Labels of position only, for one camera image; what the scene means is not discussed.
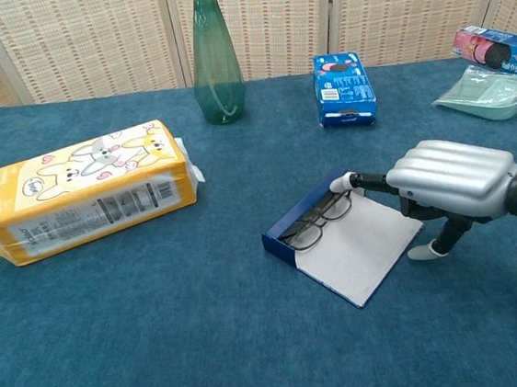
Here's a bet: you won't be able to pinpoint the green spray bottle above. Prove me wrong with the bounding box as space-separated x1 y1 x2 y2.
184 0 252 128

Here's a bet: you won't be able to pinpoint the blue pink garbage bag box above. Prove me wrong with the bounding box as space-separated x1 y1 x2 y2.
448 21 517 94

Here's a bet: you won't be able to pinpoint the yellow cartoon tissue pack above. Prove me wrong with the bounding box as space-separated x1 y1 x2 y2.
0 114 214 280

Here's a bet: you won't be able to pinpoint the blue Oreo cookie box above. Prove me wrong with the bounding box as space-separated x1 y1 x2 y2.
311 48 380 131

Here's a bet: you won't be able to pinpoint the blue table cloth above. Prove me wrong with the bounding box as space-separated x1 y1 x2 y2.
0 51 517 387

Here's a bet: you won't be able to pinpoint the blue glasses case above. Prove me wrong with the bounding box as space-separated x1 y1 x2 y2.
255 160 432 318

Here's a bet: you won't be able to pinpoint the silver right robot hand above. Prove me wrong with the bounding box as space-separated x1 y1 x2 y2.
325 130 517 272

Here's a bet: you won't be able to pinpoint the woven bamboo folding screen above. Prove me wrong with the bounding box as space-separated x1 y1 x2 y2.
0 0 517 113

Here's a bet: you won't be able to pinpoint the green dustpan in plastic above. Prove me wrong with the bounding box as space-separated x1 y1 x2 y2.
428 59 517 129

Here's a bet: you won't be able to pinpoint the black round eyeglasses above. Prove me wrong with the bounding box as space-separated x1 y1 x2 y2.
271 188 357 254

